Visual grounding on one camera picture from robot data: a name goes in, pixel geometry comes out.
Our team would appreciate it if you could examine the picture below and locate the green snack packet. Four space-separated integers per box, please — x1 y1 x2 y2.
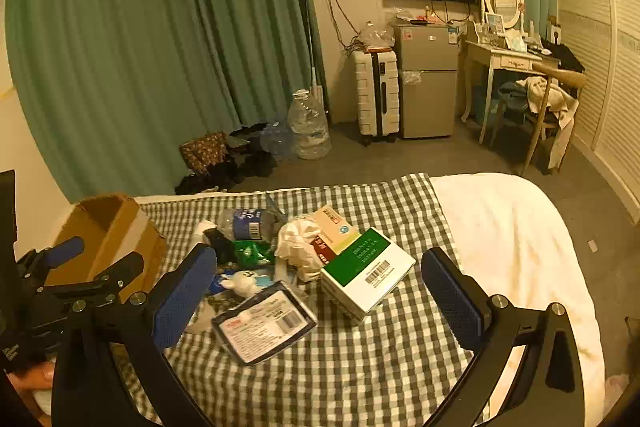
231 239 273 267

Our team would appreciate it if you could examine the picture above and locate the floral bag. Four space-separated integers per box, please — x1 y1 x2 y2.
180 132 231 172

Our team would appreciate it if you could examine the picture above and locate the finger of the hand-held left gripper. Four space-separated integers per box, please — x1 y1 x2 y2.
37 252 146 308
15 236 85 280

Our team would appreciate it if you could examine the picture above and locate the beige medicine box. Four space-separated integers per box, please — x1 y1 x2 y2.
310 204 362 255

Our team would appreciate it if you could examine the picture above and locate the grey small fridge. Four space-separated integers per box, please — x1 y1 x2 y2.
392 22 460 140

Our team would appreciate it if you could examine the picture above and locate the white plastic bag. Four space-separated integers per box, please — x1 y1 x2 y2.
275 214 323 282

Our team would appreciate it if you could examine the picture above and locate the wooden chair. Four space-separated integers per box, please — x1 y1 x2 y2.
490 62 588 175

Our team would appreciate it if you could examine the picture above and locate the white rabbit toy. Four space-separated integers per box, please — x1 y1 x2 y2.
217 269 273 298

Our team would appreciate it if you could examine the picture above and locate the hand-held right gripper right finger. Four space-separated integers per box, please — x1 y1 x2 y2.
420 247 586 427

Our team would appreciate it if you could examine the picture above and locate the small red box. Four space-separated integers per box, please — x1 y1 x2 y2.
309 237 337 264

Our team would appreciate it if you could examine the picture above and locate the black printed packet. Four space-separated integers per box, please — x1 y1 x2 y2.
211 279 318 367

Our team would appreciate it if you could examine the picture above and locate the white tube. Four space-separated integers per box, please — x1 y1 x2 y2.
192 219 219 248

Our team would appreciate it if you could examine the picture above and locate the crushed clear plastic bottle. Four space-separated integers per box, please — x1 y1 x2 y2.
217 207 281 242

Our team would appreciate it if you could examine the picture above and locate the brown cardboard box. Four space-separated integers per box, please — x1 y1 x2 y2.
45 193 168 303

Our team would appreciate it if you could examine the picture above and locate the black garment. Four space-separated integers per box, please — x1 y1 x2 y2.
542 39 586 72

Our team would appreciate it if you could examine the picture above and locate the blue water bottle pack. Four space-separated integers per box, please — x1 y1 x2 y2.
260 122 296 158

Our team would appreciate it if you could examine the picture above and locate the large clear water jug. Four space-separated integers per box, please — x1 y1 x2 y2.
287 89 332 160

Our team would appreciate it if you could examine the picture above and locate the white suitcase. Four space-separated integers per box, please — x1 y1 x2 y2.
352 47 401 145

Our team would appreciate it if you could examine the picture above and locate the blue garment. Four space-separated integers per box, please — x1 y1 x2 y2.
492 81 528 112

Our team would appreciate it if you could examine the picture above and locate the green checkered cloth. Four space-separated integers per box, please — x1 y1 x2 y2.
100 173 496 427

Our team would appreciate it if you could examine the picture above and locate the pile of dark shoes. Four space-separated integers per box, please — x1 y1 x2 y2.
175 122 278 195

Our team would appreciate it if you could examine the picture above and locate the cream garment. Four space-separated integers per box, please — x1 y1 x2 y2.
517 76 581 170

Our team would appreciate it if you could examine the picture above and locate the white louvered wardrobe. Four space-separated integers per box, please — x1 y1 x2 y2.
542 0 640 228

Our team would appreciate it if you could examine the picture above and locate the person's left hand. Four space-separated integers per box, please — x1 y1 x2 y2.
7 359 56 408

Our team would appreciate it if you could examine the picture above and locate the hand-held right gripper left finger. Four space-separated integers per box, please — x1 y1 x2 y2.
51 243 219 427

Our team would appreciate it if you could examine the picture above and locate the small black object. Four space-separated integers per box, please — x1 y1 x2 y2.
202 228 241 268

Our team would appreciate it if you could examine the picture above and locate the white pole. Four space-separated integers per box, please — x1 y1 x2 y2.
306 0 323 108

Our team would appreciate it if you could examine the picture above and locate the white vanity table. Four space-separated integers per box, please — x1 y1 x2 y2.
460 19 556 145

